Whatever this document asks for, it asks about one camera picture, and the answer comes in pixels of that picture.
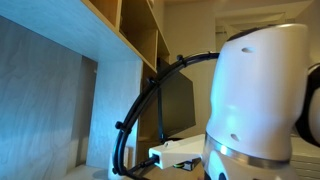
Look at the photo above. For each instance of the wooden shelf unit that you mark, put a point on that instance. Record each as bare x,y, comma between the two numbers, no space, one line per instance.
66,77

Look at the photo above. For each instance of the white cylindrical lamp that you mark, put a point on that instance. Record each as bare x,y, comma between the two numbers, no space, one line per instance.
118,161

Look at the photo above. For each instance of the dark monitor screen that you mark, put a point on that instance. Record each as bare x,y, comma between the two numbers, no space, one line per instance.
176,111

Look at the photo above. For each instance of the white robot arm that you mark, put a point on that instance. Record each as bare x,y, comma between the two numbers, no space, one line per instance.
258,94

